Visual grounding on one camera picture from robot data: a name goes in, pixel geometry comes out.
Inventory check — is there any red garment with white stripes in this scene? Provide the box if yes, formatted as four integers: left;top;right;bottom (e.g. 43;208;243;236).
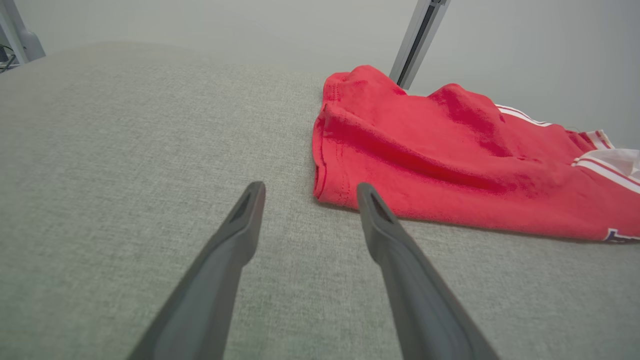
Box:
312;65;640;244

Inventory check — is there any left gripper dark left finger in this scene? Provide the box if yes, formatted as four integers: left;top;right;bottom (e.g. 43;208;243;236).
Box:
127;181;266;360

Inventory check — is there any grey rounded post foot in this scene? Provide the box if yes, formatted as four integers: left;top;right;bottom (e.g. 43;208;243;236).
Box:
0;0;47;65

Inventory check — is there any grey fabric sofa surface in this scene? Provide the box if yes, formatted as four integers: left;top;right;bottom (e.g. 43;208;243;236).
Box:
0;42;640;360

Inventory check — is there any grey metal partition post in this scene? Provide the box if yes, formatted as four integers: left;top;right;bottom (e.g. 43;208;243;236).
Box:
389;0;452;91

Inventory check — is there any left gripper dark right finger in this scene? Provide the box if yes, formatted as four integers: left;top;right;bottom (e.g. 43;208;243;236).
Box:
357;182;501;360

